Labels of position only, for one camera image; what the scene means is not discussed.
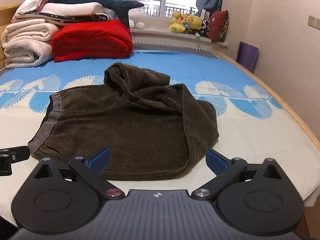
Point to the dark blue shark plush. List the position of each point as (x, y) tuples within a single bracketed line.
[(100, 1)]

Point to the white pink folded cloth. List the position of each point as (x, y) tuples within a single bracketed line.
[(35, 1)]

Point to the dark star-print folded blanket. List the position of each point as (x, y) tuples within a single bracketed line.
[(67, 18)]

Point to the red folded blanket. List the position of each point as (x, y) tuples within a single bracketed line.
[(92, 40)]

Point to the white window sill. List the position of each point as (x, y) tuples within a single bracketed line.
[(160, 33)]

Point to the wooden bed frame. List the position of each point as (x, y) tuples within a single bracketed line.
[(287, 105)]

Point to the white pillow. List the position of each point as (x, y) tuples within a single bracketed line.
[(75, 8)]

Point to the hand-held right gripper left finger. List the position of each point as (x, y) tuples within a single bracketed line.
[(100, 160)]

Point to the dark red bag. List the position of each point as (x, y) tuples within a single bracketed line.
[(219, 26)]

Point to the yellow plush toy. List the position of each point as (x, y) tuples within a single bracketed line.
[(193, 22), (177, 21)]

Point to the white plush toy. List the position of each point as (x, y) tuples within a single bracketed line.
[(137, 15)]

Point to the wall switch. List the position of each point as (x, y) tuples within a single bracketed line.
[(311, 21), (318, 22)]

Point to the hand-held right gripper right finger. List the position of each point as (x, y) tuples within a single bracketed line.
[(216, 162)]

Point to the blue white printed bed sheet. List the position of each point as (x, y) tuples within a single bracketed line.
[(245, 132)]

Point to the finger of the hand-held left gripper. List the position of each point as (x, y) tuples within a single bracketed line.
[(15, 155)]

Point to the white folded quilt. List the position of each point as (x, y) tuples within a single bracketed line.
[(25, 42)]

